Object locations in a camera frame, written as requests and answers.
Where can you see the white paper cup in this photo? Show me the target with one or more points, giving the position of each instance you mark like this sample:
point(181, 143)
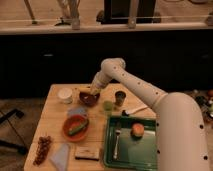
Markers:
point(65, 95)

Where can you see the brown rectangular block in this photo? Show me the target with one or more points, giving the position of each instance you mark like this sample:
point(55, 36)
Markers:
point(87, 153)

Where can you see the yellow banana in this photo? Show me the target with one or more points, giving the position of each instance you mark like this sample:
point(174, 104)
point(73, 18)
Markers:
point(94, 91)

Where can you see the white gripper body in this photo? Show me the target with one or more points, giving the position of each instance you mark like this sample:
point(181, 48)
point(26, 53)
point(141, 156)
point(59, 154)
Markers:
point(100, 80)

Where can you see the orange plate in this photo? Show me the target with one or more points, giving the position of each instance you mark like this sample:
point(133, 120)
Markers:
point(71, 122)

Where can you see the small green cup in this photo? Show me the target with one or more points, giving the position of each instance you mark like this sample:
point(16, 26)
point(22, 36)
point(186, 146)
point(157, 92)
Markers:
point(108, 107)

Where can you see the green cucumber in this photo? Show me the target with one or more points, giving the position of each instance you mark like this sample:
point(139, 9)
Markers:
point(78, 128)

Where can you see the dark metal cup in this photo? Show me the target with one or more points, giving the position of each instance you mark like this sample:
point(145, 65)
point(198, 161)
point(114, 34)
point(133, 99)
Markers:
point(119, 98)

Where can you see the orange fruit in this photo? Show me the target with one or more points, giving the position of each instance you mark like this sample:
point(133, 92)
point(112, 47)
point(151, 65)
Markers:
point(137, 130)

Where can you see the folded grey cloth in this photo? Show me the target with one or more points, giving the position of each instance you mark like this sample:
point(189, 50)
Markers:
point(60, 158)

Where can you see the white spatula black handle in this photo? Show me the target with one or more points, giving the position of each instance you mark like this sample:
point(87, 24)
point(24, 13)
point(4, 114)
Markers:
point(128, 112)

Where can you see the green tray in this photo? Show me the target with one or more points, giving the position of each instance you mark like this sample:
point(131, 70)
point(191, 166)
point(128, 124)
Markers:
point(138, 154)

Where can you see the dark purple bowl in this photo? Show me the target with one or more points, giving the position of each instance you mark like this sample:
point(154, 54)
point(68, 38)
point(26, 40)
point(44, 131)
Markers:
point(88, 99)

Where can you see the light blue sponge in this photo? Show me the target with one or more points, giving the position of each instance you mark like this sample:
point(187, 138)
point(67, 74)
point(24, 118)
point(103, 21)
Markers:
point(77, 111)

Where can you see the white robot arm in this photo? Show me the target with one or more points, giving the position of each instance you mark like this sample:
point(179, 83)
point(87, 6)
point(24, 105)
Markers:
point(180, 134)

